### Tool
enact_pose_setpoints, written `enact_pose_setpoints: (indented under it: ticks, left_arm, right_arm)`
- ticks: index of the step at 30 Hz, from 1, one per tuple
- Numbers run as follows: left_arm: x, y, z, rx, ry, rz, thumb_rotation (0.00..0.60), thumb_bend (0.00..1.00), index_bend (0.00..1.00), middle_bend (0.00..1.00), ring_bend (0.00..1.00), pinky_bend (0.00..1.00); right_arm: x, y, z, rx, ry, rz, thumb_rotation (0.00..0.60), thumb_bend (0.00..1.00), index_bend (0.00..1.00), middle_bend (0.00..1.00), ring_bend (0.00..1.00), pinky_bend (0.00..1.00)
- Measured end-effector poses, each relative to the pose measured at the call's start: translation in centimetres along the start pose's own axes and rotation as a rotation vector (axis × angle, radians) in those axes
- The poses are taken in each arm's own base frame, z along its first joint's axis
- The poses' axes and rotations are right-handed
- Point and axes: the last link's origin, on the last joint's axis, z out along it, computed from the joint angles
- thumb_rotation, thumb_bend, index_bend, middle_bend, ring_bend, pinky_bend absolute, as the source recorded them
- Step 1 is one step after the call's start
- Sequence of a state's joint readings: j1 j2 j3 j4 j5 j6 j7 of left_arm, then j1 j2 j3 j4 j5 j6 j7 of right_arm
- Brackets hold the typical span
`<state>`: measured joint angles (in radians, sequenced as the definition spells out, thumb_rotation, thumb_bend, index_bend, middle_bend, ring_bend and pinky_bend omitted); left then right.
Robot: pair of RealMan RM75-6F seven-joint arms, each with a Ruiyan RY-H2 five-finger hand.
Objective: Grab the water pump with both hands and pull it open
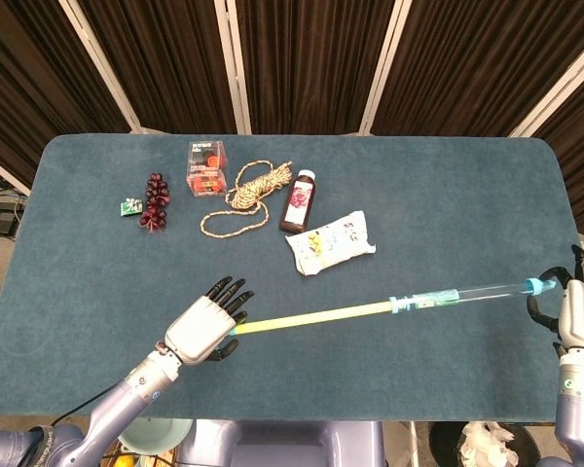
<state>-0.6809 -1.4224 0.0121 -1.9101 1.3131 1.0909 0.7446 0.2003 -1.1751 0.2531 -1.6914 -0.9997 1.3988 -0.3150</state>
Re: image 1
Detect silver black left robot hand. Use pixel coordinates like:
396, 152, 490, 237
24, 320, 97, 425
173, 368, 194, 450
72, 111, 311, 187
164, 275, 256, 366

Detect yellow blue water squirter toy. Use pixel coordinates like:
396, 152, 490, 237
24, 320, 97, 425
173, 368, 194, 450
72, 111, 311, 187
231, 275, 559, 337

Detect pale green plastic basin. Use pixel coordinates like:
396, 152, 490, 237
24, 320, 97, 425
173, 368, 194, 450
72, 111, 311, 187
118, 417, 195, 458

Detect dark red plastic grapes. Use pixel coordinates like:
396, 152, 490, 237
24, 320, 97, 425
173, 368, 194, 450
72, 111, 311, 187
137, 171, 172, 234

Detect purple grey robot torso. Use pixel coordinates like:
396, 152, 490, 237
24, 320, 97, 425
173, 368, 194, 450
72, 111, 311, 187
174, 418, 385, 467

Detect white snack bag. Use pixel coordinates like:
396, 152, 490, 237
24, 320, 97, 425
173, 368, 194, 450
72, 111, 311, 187
284, 209, 377, 277

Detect clear box with red items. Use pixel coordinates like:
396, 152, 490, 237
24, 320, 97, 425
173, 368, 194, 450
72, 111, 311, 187
185, 139, 230, 198

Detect brown bottle with flower label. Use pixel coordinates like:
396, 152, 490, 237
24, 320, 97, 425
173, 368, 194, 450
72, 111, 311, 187
278, 168, 318, 234

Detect crumpled white paper trash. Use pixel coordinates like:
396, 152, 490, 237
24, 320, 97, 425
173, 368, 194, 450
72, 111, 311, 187
459, 421, 515, 467

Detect brown curtain screen panel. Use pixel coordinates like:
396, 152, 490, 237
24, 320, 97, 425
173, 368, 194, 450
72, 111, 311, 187
508, 28, 584, 239
359, 0, 584, 140
60, 0, 253, 135
213, 0, 413, 137
0, 0, 142, 194

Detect black waste bin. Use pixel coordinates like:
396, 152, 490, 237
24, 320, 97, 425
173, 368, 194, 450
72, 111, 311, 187
427, 420, 539, 467

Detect blue carpet table cover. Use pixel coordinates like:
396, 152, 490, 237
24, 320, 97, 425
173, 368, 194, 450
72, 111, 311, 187
0, 133, 584, 424

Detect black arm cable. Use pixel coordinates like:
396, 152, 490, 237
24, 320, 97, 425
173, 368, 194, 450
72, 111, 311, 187
53, 381, 123, 424

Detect beige braided rope bundle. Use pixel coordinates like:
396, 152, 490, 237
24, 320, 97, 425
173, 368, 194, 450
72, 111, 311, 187
199, 160, 293, 239

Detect black equipment with cables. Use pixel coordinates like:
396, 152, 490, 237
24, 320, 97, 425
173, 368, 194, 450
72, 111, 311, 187
0, 164, 30, 237

